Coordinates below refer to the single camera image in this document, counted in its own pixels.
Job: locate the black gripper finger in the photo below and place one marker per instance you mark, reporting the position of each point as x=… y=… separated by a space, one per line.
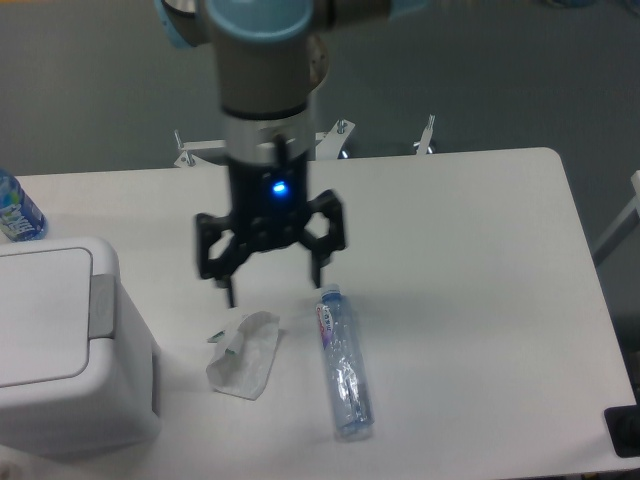
x=219 y=268
x=330 y=207

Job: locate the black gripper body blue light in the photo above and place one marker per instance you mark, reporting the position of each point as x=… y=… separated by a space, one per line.
x=269 y=204

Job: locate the white push-lid trash can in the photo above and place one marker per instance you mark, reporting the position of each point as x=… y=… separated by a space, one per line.
x=78 y=361

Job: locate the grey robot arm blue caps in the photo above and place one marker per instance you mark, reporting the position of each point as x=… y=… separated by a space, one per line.
x=263 y=61

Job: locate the crumpled white paper wrapper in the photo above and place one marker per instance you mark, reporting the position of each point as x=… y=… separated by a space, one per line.
x=243 y=355

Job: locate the clear empty plastic water bottle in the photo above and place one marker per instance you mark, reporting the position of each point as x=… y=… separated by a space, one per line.
x=346 y=377

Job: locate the blue labelled drink bottle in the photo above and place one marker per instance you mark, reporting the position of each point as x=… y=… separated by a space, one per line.
x=21 y=218

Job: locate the black object at table edge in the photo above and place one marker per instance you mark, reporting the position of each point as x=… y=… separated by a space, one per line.
x=623 y=426

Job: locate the white metal mounting frame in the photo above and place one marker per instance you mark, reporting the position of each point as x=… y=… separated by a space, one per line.
x=330 y=145

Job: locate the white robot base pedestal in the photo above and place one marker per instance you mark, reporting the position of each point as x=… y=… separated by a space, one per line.
x=319 y=65

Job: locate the white frame at right edge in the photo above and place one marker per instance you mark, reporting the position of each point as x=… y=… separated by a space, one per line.
x=626 y=221

